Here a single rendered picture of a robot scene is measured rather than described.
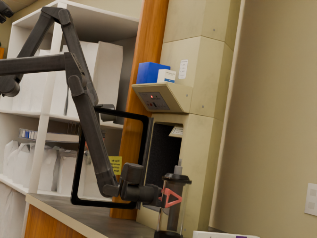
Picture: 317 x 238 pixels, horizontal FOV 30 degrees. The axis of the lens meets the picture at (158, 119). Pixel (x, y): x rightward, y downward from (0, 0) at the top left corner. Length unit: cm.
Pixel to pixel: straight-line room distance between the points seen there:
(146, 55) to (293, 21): 64
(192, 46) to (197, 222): 68
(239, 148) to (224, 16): 65
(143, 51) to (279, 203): 86
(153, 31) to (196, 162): 65
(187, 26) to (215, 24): 13
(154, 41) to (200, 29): 36
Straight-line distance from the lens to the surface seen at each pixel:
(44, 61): 204
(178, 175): 209
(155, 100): 237
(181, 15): 247
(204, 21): 231
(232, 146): 274
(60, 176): 344
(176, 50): 244
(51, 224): 273
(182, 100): 224
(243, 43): 282
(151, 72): 239
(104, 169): 202
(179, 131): 235
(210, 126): 230
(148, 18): 261
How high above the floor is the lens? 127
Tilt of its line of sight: 3 degrees up
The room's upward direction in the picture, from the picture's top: 9 degrees clockwise
